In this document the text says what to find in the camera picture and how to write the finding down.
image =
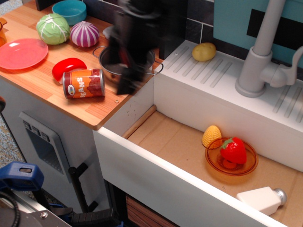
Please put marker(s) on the white salt shaker bottle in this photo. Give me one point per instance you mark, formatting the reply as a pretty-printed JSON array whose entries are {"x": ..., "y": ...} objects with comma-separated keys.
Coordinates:
[{"x": 265, "y": 200}]

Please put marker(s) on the pink plastic plate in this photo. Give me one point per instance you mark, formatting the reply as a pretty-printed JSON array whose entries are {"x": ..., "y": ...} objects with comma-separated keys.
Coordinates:
[{"x": 22, "y": 53}]

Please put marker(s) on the green toy cabbage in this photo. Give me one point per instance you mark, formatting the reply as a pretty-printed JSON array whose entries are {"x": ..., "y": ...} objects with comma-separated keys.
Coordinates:
[{"x": 53, "y": 29}]

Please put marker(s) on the blue clamp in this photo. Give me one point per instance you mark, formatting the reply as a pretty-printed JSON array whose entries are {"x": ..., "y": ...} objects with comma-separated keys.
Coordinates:
[{"x": 21, "y": 176}]

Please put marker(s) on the stainless steel pot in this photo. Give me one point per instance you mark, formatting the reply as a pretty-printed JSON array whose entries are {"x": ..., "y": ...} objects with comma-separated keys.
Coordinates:
[{"x": 113, "y": 66}]

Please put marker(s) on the yellow toy corn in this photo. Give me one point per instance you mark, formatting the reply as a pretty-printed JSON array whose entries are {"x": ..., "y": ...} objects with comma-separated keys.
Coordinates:
[{"x": 212, "y": 137}]

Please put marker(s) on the grey toy faucet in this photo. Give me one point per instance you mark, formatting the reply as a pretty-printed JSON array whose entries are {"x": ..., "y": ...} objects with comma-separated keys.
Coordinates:
[{"x": 258, "y": 69}]

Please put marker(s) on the red toy strawberry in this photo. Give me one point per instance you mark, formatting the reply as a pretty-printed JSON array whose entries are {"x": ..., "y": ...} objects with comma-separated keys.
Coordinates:
[{"x": 233, "y": 150}]

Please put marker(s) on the yellow toy potato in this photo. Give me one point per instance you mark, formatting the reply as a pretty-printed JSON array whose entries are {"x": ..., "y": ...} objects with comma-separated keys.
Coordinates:
[{"x": 204, "y": 51}]

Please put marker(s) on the orange beans can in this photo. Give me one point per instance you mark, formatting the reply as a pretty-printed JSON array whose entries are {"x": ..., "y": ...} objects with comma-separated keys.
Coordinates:
[{"x": 83, "y": 84}]

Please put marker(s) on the orange transparent cup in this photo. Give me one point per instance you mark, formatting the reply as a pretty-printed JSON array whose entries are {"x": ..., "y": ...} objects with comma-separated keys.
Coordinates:
[{"x": 3, "y": 39}]

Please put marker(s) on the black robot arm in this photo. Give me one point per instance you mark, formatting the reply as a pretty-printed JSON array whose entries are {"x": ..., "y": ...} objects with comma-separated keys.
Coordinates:
[{"x": 171, "y": 15}]

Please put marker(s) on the teal plastic bowl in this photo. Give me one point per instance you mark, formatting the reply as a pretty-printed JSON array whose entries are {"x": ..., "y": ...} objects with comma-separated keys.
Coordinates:
[{"x": 74, "y": 11}]

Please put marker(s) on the black oven door handle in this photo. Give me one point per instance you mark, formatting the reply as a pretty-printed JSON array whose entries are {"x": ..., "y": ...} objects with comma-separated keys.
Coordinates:
[{"x": 75, "y": 174}]

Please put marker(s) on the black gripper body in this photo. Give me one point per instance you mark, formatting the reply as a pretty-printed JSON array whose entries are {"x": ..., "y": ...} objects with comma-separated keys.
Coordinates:
[{"x": 130, "y": 42}]

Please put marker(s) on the orange transparent dish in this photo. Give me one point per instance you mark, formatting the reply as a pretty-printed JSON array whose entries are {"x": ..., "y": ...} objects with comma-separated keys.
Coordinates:
[{"x": 218, "y": 163}]

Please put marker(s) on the grey oven control panel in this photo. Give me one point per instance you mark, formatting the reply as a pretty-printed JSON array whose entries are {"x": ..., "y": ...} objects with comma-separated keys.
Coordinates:
[{"x": 45, "y": 148}]

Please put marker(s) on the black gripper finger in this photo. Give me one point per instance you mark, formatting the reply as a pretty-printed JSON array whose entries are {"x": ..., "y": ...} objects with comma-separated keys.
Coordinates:
[{"x": 130, "y": 81}]

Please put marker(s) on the purple striped toy onion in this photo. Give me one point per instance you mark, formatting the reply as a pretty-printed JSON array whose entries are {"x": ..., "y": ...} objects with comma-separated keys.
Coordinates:
[{"x": 84, "y": 34}]

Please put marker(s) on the toy fried egg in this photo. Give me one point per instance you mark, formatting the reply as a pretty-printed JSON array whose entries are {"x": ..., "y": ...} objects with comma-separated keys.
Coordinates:
[{"x": 107, "y": 32}]

